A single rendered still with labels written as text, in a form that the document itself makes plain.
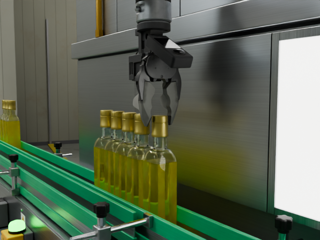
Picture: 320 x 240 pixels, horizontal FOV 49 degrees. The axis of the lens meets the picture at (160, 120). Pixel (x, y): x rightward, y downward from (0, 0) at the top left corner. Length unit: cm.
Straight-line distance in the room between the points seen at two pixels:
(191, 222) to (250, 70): 33
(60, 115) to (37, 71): 105
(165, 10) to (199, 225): 44
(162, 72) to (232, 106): 16
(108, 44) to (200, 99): 48
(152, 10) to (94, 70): 63
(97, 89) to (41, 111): 672
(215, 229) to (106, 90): 71
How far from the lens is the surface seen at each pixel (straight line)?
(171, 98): 75
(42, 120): 803
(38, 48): 804
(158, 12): 74
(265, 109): 70
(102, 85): 128
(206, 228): 73
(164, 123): 73
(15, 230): 108
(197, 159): 84
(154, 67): 73
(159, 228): 72
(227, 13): 79
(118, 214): 81
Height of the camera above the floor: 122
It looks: 5 degrees down
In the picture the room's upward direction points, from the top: straight up
